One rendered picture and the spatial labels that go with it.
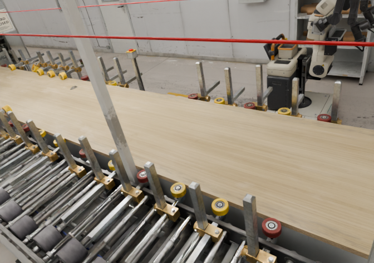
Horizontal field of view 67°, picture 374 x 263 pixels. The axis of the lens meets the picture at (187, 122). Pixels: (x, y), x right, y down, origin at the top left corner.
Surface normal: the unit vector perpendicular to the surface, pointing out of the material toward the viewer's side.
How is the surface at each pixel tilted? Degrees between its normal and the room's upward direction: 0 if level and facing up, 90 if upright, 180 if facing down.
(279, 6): 90
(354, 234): 0
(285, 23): 90
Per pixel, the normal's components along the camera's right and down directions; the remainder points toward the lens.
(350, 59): -0.56, 0.53
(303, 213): -0.18, -0.83
